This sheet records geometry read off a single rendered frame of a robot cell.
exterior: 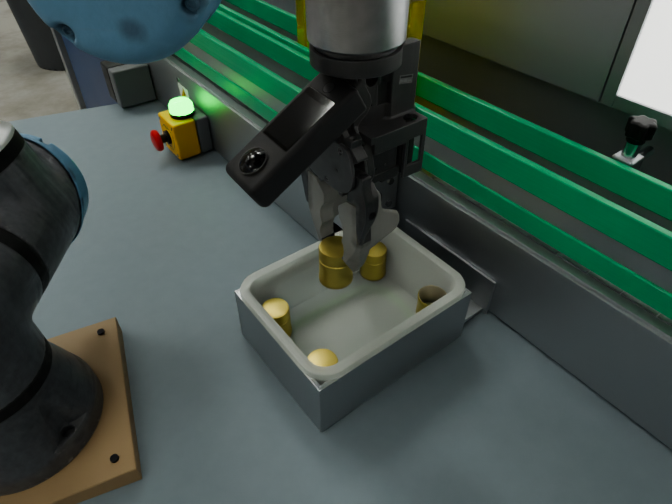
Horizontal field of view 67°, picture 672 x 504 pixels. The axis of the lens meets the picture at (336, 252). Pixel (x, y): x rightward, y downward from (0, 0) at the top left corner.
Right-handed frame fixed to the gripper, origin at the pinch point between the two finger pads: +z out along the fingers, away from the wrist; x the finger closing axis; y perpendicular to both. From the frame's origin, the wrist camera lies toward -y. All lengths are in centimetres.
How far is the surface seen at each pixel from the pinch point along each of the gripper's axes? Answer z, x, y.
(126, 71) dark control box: 9, 80, 4
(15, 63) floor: 91, 351, 3
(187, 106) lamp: 7, 54, 7
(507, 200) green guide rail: 1.2, -3.6, 22.0
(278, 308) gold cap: 10.5, 5.6, -4.3
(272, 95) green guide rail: -1.6, 31.8, 11.9
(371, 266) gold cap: 12.3, 6.1, 10.1
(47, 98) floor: 91, 285, 7
